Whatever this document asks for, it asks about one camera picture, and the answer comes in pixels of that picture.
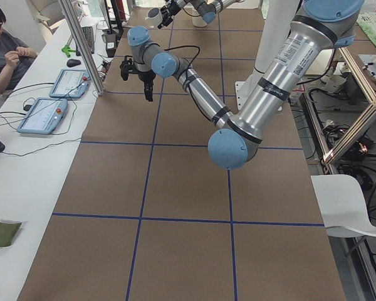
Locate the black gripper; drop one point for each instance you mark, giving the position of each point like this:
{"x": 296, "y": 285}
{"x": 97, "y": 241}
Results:
{"x": 171, "y": 10}
{"x": 144, "y": 76}

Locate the white HOME mug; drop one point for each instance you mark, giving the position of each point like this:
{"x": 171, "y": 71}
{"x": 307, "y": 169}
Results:
{"x": 154, "y": 17}

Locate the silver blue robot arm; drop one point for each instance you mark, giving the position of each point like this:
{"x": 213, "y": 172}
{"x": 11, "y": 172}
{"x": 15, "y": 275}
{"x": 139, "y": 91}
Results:
{"x": 207, "y": 11}
{"x": 295, "y": 32}

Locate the upper teach pendant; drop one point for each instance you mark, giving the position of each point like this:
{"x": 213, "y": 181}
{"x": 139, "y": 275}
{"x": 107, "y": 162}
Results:
{"x": 70, "y": 83}

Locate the teach pendant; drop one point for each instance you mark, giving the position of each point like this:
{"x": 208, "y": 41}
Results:
{"x": 70, "y": 83}
{"x": 43, "y": 116}

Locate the black keyboard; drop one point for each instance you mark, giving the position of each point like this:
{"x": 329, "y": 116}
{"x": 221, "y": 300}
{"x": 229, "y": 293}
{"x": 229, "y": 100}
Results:
{"x": 90, "y": 37}

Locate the black computer mouse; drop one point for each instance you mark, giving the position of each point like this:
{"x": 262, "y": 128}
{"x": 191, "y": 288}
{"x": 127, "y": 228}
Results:
{"x": 73, "y": 62}

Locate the lower teach pendant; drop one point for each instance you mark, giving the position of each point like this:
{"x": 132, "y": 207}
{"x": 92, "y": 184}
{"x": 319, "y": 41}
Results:
{"x": 43, "y": 116}

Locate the seated person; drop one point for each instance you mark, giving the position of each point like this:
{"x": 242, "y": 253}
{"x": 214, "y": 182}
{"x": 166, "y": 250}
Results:
{"x": 15, "y": 58}

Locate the green cloth pouch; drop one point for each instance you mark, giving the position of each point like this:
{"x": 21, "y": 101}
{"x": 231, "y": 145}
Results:
{"x": 7, "y": 233}

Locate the white chair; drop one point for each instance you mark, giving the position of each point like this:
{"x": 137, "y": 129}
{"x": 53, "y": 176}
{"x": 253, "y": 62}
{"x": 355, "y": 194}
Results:
{"x": 342, "y": 206}

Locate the aluminium frame post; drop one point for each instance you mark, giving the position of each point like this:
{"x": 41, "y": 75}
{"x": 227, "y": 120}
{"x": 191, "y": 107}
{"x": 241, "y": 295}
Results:
{"x": 82, "y": 44}

